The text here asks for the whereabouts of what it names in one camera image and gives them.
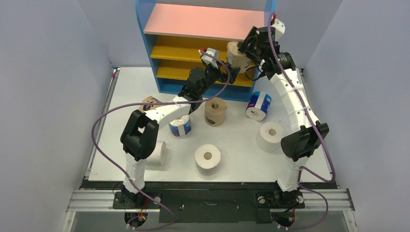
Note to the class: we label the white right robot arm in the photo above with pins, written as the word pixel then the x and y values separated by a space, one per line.
pixel 308 133

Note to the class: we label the blue wrapped roll left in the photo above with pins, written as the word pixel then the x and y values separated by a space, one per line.
pixel 180 126

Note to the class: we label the blue wrapped roll right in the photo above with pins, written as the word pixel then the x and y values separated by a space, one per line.
pixel 258 106

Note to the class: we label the white roll lying left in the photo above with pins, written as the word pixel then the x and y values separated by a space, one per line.
pixel 157 157

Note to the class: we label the white roll centre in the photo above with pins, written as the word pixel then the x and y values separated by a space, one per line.
pixel 207 157

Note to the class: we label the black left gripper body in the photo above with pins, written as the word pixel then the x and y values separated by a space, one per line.
pixel 213 74

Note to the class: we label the blue shelf with coloured boards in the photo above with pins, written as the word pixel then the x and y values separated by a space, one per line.
pixel 173 34

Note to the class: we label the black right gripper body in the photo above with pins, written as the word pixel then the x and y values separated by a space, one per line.
pixel 251 44

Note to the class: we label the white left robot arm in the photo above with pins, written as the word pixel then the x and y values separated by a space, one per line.
pixel 139 137

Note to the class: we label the white roll right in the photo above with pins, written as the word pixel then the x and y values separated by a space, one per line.
pixel 269 136

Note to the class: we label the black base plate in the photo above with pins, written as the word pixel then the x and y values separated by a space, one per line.
pixel 189 202

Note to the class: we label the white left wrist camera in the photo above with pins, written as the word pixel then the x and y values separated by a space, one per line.
pixel 209 56

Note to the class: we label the brown printed paper roll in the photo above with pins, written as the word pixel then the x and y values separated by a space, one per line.
pixel 150 103

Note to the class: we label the blue wrapped roll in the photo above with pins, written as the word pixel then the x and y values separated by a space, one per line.
pixel 180 126
pixel 258 106

